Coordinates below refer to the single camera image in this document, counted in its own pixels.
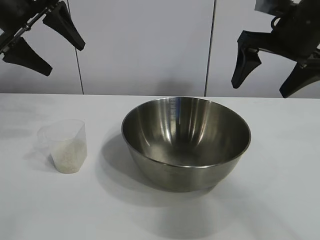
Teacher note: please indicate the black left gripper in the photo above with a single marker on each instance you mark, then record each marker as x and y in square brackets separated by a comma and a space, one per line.
[22, 15]

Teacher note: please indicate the white uncooked rice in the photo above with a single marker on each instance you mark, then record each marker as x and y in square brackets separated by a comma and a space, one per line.
[67, 160]

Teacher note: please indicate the stainless steel mixing bowl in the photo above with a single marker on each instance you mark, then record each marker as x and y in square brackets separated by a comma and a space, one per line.
[185, 180]

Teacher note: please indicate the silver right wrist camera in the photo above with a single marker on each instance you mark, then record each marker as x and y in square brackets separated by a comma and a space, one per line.
[265, 4]

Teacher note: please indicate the clear plastic measuring cup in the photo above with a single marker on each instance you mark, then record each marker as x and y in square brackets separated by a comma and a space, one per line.
[75, 131]

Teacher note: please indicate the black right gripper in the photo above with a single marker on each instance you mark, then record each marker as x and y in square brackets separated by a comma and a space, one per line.
[297, 32]

